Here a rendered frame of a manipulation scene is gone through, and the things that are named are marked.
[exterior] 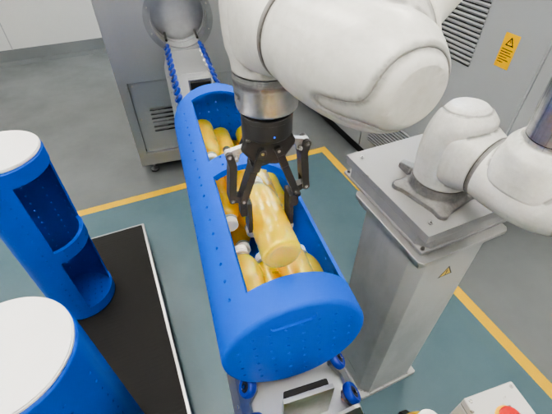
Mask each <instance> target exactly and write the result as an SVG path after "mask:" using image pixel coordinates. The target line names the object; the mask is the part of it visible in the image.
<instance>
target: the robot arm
mask: <svg viewBox="0 0 552 414"><path fill-rule="evenodd" d="M461 1H462V0H218V7H219V15H220V23H221V30H222V35H223V43H224V47H225V49H226V51H227V54H228V57H229V60H230V64H231V69H232V70H231V77H232V86H233V92H234V98H235V104H236V106H237V110H238V111H239V113H240V114H241V134H242V136H241V140H240V143H239V145H237V146H234V147H232V148H230V147H229V146H224V147H223V153H224V156H225V159H226V160H227V195H228V199H229V203H230V204H231V205H234V204H236V203H238V204H239V211H240V214H241V216H242V217H246V226H247V228H248V231H249V233H251V232H253V213H252V203H251V199H250V194H251V190H252V188H253V186H254V183H255V179H256V176H257V174H258V173H259V172H260V169H261V167H262V166H265V165H267V164H269V163H279V164H280V166H281V169H282V170H283V173H284V176H285V177H286V179H287V183H288V185H286V186H284V211H285V213H286V215H287V217H288V219H289V221H290V223H293V206H295V205H297V204H298V196H300V195H301V192H300V190H301V189H308V188H309V186H310V181H309V161H308V152H309V149H310V147H311V141H310V139H309V138H308V136H307V135H306V133H301V134H300V135H299V136H294V135H293V134H292V122H293V112H294V111H295V110H296V108H297V106H298V100H299V101H301V102H302V103H304V104H305V105H306V106H308V107H309V108H311V109H313V110H315V111H316V112H318V113H319V114H321V115H323V116H325V117H327V118H328V119H330V120H332V121H334V122H337V123H339V124H341V125H343V126H345V127H349V128H352V129H355V130H358V131H364V132H369V133H376V134H389V133H394V132H397V131H401V130H403V129H405V128H407V127H410V126H412V125H414V124H416V123H417V122H419V121H420V120H422V119H423V118H424V117H426V116H427V115H428V114H429V113H430V112H431V111H432V110H433V109H434V107H435V106H436V105H437V103H438V102H439V101H440V99H441V98H442V96H443V94H444V92H445V89H446V87H447V84H448V80H449V76H450V72H451V57H450V53H449V47H448V45H447V42H446V39H445V37H444V35H443V32H442V26H441V24H442V23H443V21H444V20H445V19H446V18H447V17H448V16H449V15H450V14H451V12H452V11H453V10H454V9H455V8H456V7H457V6H458V4H459V3H460V2H461ZM499 124H500V120H499V116H498V114H497V113H496V111H495V110H494V109H493V108H492V107H491V106H490V105H489V104H488V103H487V102H485V101H483V100H481V99H475V98H468V97H461V98H456V99H452V100H451V101H449V102H448V103H446V104H445V105H444V106H443V107H442V108H440V109H439V110H438V111H437V112H436V114H435V115H434V116H433V117H432V118H431V120H430V122H429V123H428V125H427V127H426V129H425V131H424V134H423V136H422V138H421V142H420V144H419V147H418V150H417V153H416V159H415V163H413V162H411V161H408V160H406V159H403V160H401V162H400V163H399V165H398V166H399V168H401V169H402V170H403V171H404V172H405V173H406V174H407V175H406V176H405V177H403V178H401V179H398V180H395V181H393V185H392V188H393V189H394V190H396V191H400V192H402V193H403V194H404V195H406V196H408V197H409V198H411V199H412V200H414V201H415V202H416V203H418V204H419V205H421V206H422V207H424V208H425V209H427V210H429V211H430V212H431V213H432V214H433V215H434V216H435V217H436V218H437V219H439V220H442V221H444V220H447V219H448V217H449V215H450V214H451V213H453V212H454V211H456V210H457V209H459V208H461V207H462V206H464V205H465V204H466V203H468V202H469V201H470V200H474V199H475V200H477V201H478V202H479V203H481V204H482V205H484V206H485V207H486V208H487V209H489V210H490V211H492V212H493V213H495V214H497V215H498V216H499V217H501V218H502V219H505V220H506V221H508V222H510V223H512V224H513V225H515V226H517V227H520V228H522V229H525V230H527V231H529V232H534V233H538V234H541V235H546V236H552V77H551V78H550V81H549V83H548V85H547V86H546V88H545V91H544V93H543V95H542V96H541V98H540V101H539V103H538V104H537V107H536V110H535V112H534V113H533V115H532V117H531V120H530V121H529V123H528V125H527V126H525V127H523V128H521V129H518V130H516V131H514V132H513V133H511V134H510V135H509V136H506V134H505V133H504V132H503V131H502V130H501V128H500V127H499ZM293 145H295V147H296V148H297V171H298V180H296V181H295V178H294V176H293V174H292V171H291V169H290V167H289V164H288V161H287V159H286V156H285V155H286V154H287V153H288V151H289V150H290V149H291V148H292V146H293ZM241 153H243V154H244V155H245V156H247V157H248V158H247V165H246V169H245V172H244V175H243V178H242V180H241V185H240V187H239V190H238V191H237V162H238V161H239V159H240V154H241Z"/></svg>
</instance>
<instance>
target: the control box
mask: <svg viewBox="0 0 552 414"><path fill-rule="evenodd" d="M504 406H510V407H513V408H515V409H516V410H518V411H519V412H520V413H521V414H535V412H534V411H533V410H532V408H531V407H530V405H529V404H528V403H527V401H526V400H525V398H524V397H523V396H522V395H521V394H520V392H519V391H518V389H517V388H516V387H515V385H514V384H513V382H508V383H505V384H501V385H499V386H496V387H494V388H492V389H488V390H486V391H483V392H480V393H477V394H474V395H472V396H470V397H467V398H464V399H463V400H462V401H461V402H460V403H459V404H458V405H457V406H456V407H455V409H454V410H453V411H452V412H451V413H450V414H499V410H500V409H501V408H502V407H504Z"/></svg>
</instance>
